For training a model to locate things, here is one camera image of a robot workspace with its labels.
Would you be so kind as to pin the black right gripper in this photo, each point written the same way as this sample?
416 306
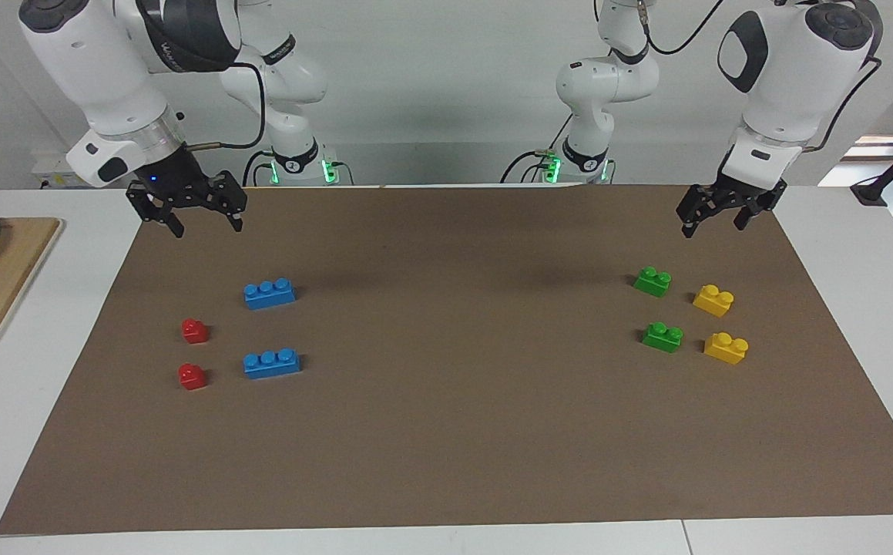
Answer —
176 185

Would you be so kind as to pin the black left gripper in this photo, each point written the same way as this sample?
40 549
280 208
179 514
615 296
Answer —
731 193

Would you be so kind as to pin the green two-stud block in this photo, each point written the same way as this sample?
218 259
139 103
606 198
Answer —
652 283
663 339

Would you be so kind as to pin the blue three-stud block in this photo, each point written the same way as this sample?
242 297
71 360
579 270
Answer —
270 294
272 365

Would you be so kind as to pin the yellow two-stud block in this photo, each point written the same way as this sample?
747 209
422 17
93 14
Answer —
726 349
713 301

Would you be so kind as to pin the red one-stud block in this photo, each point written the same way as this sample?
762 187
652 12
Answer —
192 378
194 332

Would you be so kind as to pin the white power strip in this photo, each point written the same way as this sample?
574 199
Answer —
49 171

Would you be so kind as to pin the brown paper mat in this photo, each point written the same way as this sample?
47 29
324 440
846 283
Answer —
446 432

